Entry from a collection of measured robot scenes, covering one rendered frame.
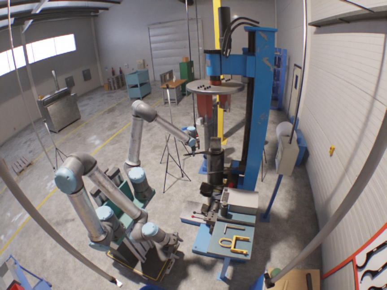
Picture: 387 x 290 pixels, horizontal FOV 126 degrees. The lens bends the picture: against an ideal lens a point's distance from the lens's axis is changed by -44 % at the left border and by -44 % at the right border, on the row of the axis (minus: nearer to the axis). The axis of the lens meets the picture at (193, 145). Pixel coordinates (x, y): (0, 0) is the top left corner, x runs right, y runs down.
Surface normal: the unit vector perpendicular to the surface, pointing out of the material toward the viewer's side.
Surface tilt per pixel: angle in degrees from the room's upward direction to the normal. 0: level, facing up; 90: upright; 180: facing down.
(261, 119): 90
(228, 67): 90
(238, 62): 90
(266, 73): 90
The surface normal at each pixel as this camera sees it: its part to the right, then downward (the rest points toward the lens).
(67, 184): 0.07, 0.43
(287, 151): -0.30, 0.53
